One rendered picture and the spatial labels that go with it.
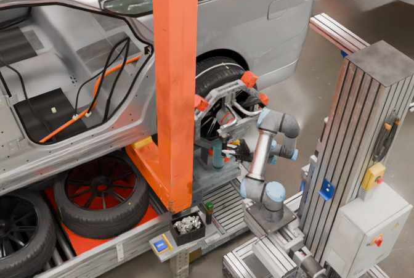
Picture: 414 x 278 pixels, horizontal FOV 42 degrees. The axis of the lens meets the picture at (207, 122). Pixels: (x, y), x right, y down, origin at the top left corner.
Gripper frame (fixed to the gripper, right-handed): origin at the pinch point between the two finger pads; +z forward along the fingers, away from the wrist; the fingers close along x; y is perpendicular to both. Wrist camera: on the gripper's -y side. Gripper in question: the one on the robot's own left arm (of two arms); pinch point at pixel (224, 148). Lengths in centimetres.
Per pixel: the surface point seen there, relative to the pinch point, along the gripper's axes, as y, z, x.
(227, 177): 68, -1, 33
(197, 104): -27.1, 21.2, 8.6
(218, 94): -29.0, 9.5, 19.5
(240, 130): -2.8, -8.1, 16.6
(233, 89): -28.6, 1.0, 28.0
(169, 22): -120, 26, -40
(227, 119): -7.7, 2.0, 20.1
